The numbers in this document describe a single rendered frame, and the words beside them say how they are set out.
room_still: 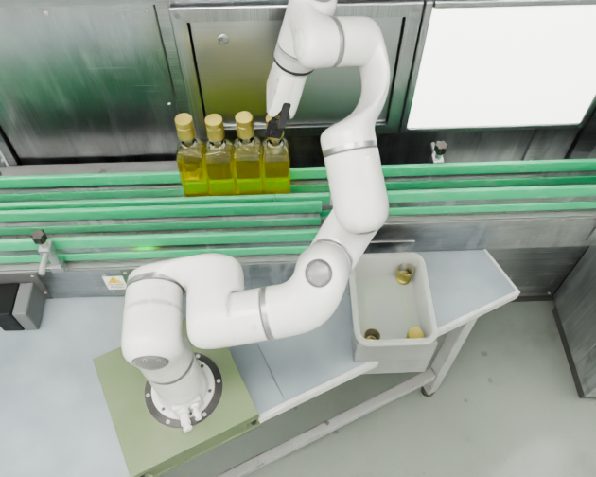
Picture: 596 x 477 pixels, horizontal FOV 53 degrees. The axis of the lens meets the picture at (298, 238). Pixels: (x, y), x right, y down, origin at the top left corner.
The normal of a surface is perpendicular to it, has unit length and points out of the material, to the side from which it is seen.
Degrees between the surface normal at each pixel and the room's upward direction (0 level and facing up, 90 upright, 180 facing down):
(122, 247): 90
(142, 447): 2
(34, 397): 0
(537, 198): 90
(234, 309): 14
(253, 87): 90
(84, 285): 90
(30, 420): 0
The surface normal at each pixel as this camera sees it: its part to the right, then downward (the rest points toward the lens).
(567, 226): 0.04, 0.83
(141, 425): -0.04, -0.55
